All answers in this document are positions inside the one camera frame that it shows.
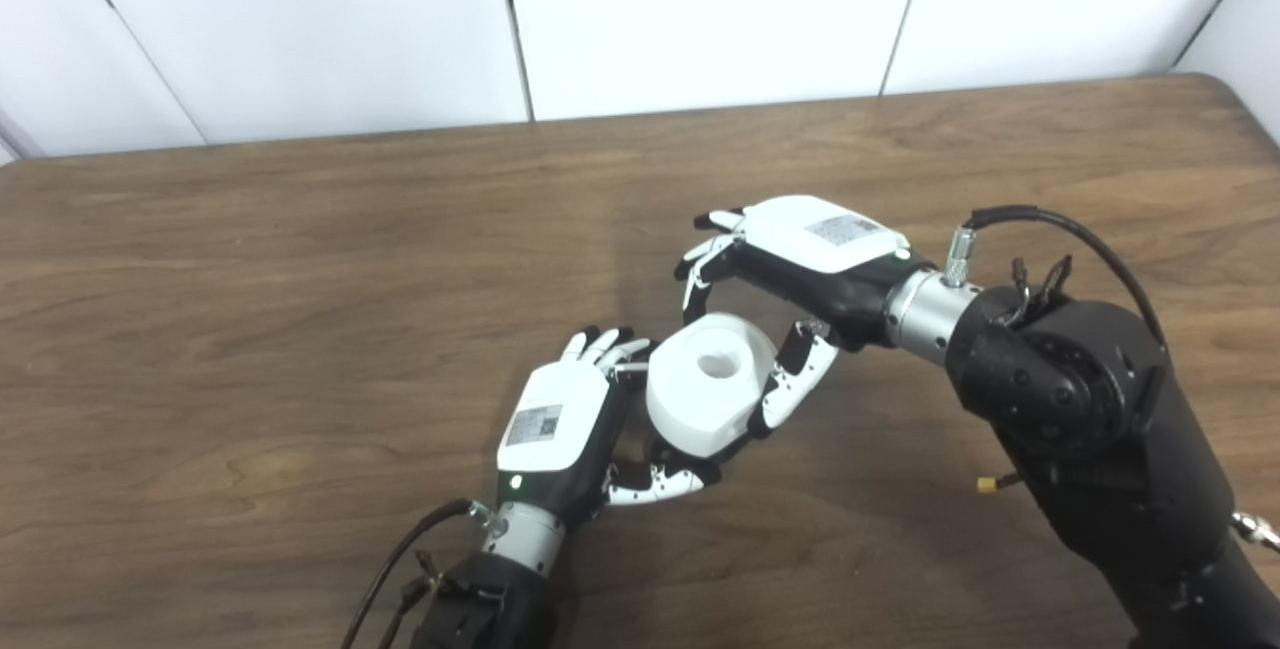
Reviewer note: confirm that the round white piece with holes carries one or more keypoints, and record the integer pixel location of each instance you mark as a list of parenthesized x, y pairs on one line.
[(700, 399)]

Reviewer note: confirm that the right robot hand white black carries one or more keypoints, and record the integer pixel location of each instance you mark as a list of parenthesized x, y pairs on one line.
[(820, 239)]

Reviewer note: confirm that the small yellow connector plug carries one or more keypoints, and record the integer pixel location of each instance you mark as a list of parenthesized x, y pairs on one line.
[(987, 485)]

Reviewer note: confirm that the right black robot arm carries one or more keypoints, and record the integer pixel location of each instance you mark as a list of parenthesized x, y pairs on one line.
[(1100, 429)]

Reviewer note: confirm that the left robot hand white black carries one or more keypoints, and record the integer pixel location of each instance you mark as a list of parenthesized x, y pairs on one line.
[(560, 419)]

